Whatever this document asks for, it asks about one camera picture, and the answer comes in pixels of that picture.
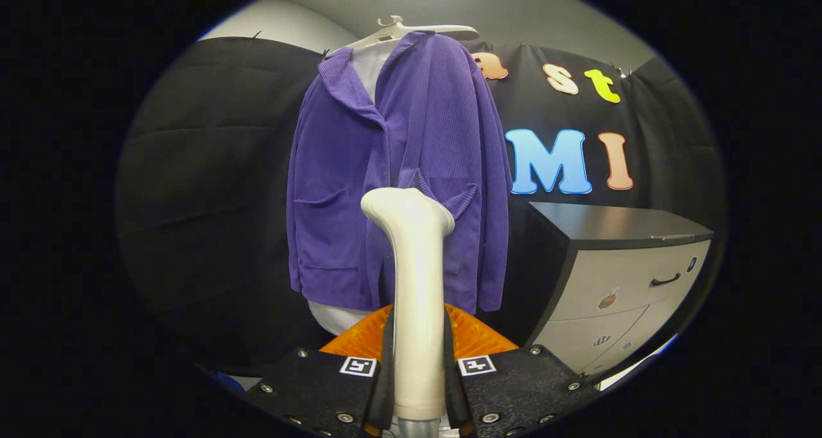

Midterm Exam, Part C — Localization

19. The grey cabinet with black top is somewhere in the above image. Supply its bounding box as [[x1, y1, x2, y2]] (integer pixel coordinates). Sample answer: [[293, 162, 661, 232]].
[[507, 202, 715, 376]]

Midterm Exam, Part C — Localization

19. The white plastic clothes hanger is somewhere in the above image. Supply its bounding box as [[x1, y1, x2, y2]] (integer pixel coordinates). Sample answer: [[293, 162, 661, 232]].
[[328, 15, 480, 57]]

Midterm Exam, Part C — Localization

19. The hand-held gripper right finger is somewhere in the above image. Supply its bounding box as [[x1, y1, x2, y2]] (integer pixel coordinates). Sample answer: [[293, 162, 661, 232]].
[[443, 303, 601, 438]]

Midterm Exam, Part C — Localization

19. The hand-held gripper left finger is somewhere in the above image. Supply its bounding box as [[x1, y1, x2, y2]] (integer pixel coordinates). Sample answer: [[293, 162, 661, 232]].
[[244, 304, 396, 438]]

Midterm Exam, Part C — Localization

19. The white garment steamer head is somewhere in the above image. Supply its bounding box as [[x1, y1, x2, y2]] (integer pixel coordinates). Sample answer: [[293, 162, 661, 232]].
[[360, 188, 456, 421]]

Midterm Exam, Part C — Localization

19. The purple corduroy jacket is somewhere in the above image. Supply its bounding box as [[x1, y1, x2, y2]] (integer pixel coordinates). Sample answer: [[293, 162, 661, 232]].
[[286, 31, 513, 315]]

